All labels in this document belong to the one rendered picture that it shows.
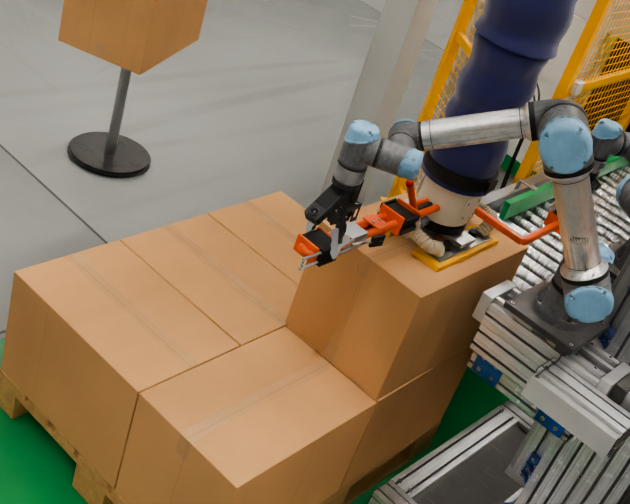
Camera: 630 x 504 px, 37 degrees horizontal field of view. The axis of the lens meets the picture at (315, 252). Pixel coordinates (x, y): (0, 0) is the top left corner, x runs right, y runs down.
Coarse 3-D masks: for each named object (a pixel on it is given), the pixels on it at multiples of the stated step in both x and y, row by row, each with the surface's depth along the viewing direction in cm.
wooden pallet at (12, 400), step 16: (0, 384) 306; (0, 400) 308; (16, 400) 302; (16, 416) 307; (48, 432) 293; (432, 432) 345; (64, 448) 289; (400, 448) 327; (416, 448) 341; (80, 464) 285; (384, 464) 336; (400, 464) 338; (80, 480) 287; (96, 480) 281; (368, 480) 327; (96, 496) 284; (112, 496) 278; (336, 496) 303; (352, 496) 319
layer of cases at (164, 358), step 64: (64, 256) 295; (128, 256) 305; (192, 256) 315; (256, 256) 326; (64, 320) 271; (128, 320) 279; (192, 320) 287; (256, 320) 296; (64, 384) 280; (128, 384) 258; (192, 384) 264; (256, 384) 272; (320, 384) 280; (448, 384) 326; (128, 448) 266; (192, 448) 246; (256, 448) 251; (320, 448) 267; (384, 448) 312
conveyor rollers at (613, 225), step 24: (624, 168) 493; (600, 192) 457; (528, 216) 414; (600, 216) 432; (624, 216) 442; (552, 240) 400; (600, 240) 414; (624, 240) 419; (528, 264) 378; (552, 264) 382; (528, 288) 361
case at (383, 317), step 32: (320, 224) 278; (352, 256) 273; (384, 256) 272; (480, 256) 288; (512, 256) 295; (320, 288) 285; (352, 288) 276; (384, 288) 268; (416, 288) 263; (448, 288) 271; (480, 288) 291; (288, 320) 298; (320, 320) 288; (352, 320) 279; (384, 320) 271; (416, 320) 267; (448, 320) 287; (320, 352) 292; (352, 352) 282; (384, 352) 274; (416, 352) 282; (448, 352) 304; (384, 384) 278
